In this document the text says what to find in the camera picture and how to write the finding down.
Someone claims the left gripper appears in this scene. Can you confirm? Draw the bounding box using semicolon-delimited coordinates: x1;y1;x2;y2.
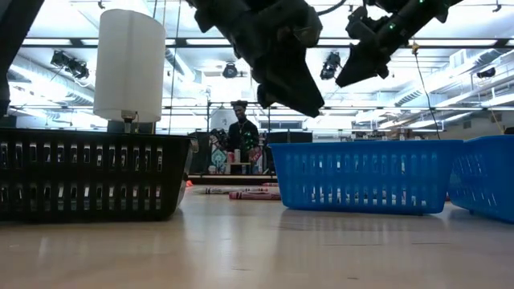
186;0;326;118

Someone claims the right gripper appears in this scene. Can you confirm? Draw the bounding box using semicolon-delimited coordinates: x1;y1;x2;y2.
335;6;450;88

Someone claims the blue plastic basket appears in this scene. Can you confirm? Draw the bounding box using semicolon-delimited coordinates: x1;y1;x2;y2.
267;139;463;216
447;135;514;224

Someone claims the white-wrapped crayon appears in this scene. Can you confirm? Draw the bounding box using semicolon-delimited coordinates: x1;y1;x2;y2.
202;186;269;195

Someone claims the black plastic basket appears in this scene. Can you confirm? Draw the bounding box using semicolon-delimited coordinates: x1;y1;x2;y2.
0;127;198;222

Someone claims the dark background monitor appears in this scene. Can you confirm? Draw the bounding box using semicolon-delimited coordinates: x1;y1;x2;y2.
267;131;313;145

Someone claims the person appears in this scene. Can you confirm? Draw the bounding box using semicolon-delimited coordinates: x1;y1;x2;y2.
226;100;261;176

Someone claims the white cylinder lamp wooden base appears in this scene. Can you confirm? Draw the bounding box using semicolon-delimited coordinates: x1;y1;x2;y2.
92;8;167;134

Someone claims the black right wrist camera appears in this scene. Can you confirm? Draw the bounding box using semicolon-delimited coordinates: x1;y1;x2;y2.
345;6;390;41

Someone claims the black right camera cable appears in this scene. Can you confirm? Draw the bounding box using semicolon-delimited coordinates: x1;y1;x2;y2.
316;0;349;17

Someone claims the black aluminium table frame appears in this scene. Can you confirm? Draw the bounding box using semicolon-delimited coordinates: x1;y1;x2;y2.
187;173;278;186

